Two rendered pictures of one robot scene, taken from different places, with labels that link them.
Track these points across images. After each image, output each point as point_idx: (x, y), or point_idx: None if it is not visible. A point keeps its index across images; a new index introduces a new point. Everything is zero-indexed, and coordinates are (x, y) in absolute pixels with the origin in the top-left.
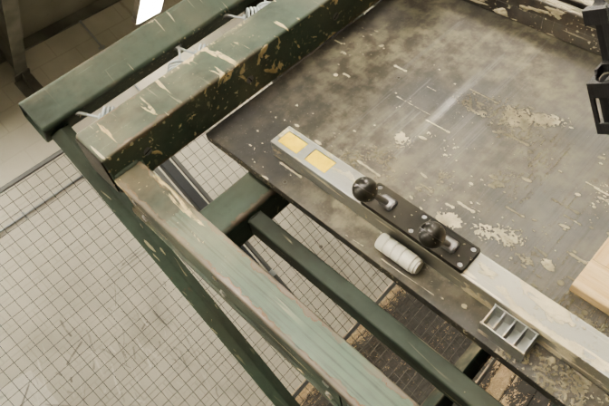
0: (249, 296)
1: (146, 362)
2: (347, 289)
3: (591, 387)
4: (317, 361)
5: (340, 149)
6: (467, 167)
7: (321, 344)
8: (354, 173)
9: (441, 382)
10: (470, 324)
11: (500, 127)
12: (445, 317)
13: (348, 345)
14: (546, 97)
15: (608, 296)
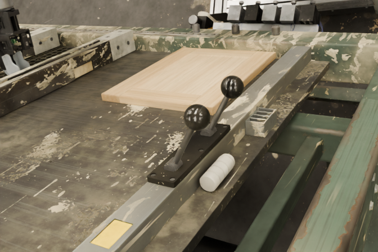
0: (342, 225)
1: None
2: (254, 233)
3: (275, 104)
4: (365, 165)
5: (72, 251)
6: (103, 163)
7: (349, 167)
8: (131, 201)
9: (305, 170)
10: (261, 140)
11: (55, 156)
12: (261, 153)
13: (336, 154)
14: (22, 141)
15: (215, 98)
